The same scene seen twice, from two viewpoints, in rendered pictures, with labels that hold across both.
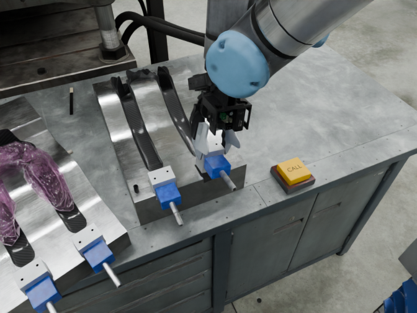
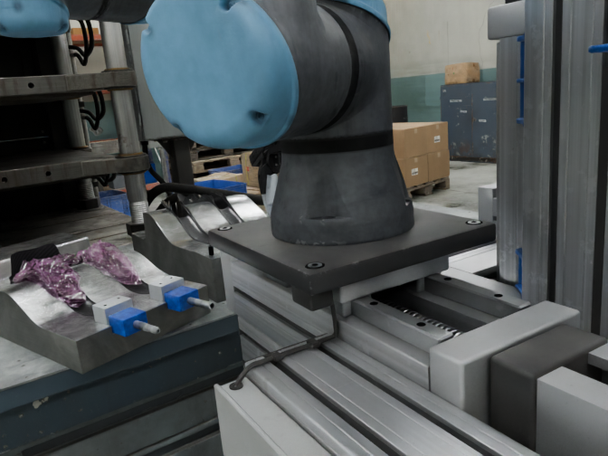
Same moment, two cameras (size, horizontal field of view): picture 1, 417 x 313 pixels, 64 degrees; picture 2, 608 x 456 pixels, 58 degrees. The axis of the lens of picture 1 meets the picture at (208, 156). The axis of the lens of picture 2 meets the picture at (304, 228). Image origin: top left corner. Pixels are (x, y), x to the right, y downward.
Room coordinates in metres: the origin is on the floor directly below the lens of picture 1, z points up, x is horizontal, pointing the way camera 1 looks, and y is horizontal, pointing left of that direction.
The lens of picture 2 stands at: (-0.63, 0.14, 1.18)
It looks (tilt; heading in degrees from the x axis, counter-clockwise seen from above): 14 degrees down; 350
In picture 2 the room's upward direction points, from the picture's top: 5 degrees counter-clockwise
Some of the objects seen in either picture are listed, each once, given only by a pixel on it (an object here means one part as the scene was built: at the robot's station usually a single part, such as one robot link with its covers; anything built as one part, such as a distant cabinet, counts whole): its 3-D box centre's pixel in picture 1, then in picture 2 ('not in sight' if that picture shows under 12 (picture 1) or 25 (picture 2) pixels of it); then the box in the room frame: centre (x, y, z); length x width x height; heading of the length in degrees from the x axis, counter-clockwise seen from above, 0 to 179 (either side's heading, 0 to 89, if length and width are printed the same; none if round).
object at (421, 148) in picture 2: not in sight; (384, 158); (5.37, -1.88, 0.37); 1.20 x 0.82 x 0.74; 32
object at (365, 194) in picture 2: not in sight; (338, 180); (-0.07, 0.00, 1.09); 0.15 x 0.15 x 0.10
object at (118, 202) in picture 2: not in sight; (89, 209); (4.29, 1.17, 0.36); 0.62 x 0.44 x 0.22; 114
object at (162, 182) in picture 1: (169, 199); not in sight; (0.40, 0.08, 0.89); 0.13 x 0.05 x 0.05; 24
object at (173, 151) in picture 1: (157, 120); (216, 234); (0.67, 0.13, 0.87); 0.50 x 0.26 x 0.14; 24
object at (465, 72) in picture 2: not in sight; (461, 72); (7.06, -3.68, 1.26); 0.42 x 0.33 x 0.29; 24
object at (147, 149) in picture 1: (154, 110); (213, 216); (0.65, 0.14, 0.92); 0.35 x 0.16 x 0.09; 24
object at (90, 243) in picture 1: (102, 259); (185, 299); (0.28, 0.20, 0.86); 0.13 x 0.05 x 0.05; 41
